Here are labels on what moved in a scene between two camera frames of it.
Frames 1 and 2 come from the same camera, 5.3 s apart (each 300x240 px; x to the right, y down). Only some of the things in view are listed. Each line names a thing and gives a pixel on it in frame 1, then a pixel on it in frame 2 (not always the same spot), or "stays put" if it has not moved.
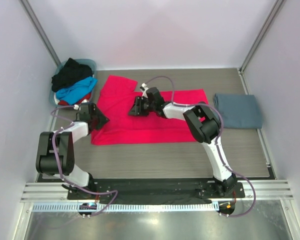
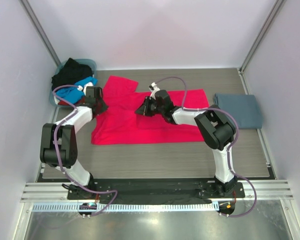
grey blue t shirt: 239,111 stays put
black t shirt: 72,72 stays put
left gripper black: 103,119 → 104,107
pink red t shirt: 117,96 stays put
